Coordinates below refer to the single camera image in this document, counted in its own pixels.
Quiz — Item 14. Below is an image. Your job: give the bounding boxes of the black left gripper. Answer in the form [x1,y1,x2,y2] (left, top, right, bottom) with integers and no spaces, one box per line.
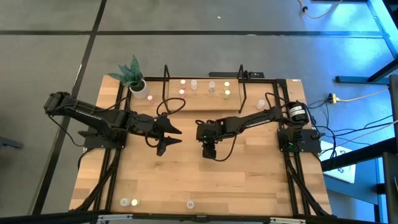
[136,114,183,157]

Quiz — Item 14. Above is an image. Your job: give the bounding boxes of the wooden shelf black metal ends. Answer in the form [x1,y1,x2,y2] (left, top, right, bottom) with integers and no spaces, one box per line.
[161,64,248,114]

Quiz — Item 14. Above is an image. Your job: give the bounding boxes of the green plant in white pot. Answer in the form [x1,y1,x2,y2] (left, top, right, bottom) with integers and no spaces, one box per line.
[108,55,149,100]

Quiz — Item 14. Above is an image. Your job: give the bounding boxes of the white paper sheet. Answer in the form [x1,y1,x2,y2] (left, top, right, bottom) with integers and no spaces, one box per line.
[320,140,357,184]

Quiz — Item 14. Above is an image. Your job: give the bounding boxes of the black desk bar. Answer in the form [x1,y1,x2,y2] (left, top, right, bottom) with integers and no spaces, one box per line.
[321,136,398,172]

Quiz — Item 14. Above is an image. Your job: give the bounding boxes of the grey metal foot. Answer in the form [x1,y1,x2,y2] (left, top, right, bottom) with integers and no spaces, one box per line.
[0,136,25,151]

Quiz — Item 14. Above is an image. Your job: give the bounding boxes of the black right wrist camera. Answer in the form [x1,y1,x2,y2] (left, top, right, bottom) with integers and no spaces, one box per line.
[201,142,218,160]

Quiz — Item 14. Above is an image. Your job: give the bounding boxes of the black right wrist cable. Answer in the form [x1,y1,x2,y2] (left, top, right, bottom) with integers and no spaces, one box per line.
[213,132,239,162]

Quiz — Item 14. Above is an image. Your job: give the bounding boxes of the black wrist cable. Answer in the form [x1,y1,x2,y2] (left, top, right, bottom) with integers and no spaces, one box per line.
[144,97,187,149]
[213,132,239,162]

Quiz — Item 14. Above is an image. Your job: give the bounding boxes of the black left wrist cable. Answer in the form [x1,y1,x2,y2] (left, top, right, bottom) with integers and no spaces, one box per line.
[144,97,187,149]

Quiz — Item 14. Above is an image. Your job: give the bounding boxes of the black cable bundle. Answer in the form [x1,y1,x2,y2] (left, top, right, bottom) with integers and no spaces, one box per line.
[73,148,123,213]
[284,155,332,218]

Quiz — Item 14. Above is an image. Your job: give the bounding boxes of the silver metal bracket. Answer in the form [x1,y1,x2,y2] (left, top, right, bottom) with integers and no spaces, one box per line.
[269,217,307,224]
[97,213,134,223]

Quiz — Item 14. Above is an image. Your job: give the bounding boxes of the black floor cable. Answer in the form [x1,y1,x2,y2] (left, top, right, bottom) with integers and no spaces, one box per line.
[323,114,395,131]
[307,98,331,121]

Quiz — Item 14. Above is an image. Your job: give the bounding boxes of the black camera mount beam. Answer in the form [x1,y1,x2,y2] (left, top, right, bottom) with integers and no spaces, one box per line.
[0,210,398,224]

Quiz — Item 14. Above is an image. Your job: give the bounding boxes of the beige cord with black plug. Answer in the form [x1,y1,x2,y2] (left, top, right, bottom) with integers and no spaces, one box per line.
[297,0,343,19]

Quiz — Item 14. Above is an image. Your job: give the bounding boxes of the black desk frame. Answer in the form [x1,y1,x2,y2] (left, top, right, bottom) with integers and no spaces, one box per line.
[334,0,398,84]

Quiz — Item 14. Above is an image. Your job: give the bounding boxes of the beige floor cable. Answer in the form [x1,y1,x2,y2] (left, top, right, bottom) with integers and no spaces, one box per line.
[338,88,391,103]

